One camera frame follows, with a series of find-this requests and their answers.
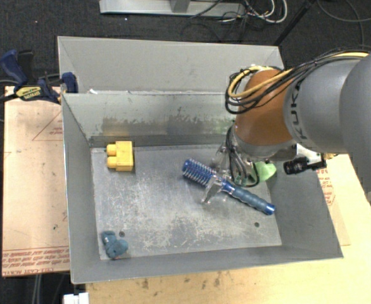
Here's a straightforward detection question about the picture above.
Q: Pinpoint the black cylinder on white bracket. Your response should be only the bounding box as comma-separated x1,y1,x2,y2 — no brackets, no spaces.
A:
282,143,328,175

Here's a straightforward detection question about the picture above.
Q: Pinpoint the blue hairbrush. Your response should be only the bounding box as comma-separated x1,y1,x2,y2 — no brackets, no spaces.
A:
181,158,276,217

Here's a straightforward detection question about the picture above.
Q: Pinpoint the blue-grey soft toy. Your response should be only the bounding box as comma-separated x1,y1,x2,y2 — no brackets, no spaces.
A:
101,230,130,260

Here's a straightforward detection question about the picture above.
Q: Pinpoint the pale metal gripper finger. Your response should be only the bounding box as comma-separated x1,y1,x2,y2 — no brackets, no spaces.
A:
201,174,226,205
209,152,228,174

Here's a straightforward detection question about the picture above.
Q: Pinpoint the brown cardboard board red print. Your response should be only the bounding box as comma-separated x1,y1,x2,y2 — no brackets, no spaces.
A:
1,85,351,278

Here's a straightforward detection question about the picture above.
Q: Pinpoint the grey metal bin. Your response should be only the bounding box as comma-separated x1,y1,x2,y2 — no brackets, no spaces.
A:
57,35,344,285

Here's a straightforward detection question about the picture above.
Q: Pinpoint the yellow toy building block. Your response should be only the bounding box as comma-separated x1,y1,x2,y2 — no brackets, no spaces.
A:
105,141,135,172

